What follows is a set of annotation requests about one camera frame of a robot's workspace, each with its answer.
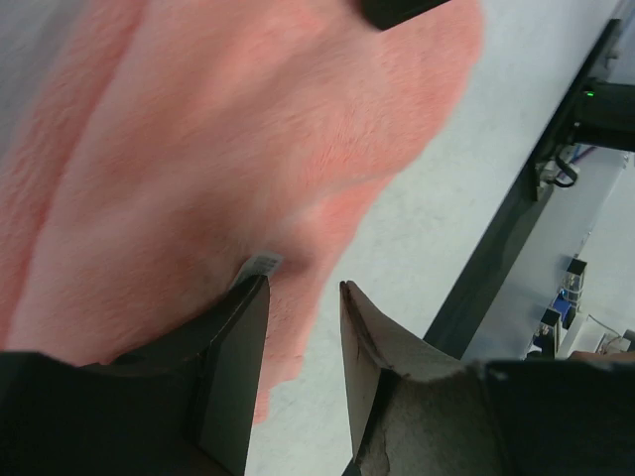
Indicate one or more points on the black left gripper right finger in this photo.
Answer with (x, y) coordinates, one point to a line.
(414, 410)

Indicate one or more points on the pink panda towel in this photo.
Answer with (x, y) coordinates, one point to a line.
(172, 141)

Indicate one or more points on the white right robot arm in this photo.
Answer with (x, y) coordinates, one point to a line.
(596, 111)

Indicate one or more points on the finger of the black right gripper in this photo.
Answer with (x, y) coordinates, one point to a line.
(387, 14)

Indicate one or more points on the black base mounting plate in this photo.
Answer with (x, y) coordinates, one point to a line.
(520, 265)

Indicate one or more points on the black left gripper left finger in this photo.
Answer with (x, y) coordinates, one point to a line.
(180, 405)

